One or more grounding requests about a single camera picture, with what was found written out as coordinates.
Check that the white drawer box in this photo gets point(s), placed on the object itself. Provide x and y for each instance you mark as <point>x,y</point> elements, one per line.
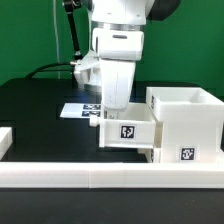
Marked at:
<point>152,155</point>
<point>136,127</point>

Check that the white workspace border frame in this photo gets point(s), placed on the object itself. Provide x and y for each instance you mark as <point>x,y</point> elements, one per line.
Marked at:
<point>104,175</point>

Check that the marker tag sheet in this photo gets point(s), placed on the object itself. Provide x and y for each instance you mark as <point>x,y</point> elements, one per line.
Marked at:
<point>78,110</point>

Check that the white drawer cabinet housing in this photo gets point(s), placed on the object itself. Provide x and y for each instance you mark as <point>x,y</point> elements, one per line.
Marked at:
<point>191,124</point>

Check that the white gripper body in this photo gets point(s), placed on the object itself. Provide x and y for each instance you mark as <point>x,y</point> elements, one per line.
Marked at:
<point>117,79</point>

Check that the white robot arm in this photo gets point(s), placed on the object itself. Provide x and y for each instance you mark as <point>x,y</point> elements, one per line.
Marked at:
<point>117,38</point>

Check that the white front drawer box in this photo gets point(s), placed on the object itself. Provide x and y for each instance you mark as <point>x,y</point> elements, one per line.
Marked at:
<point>152,155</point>

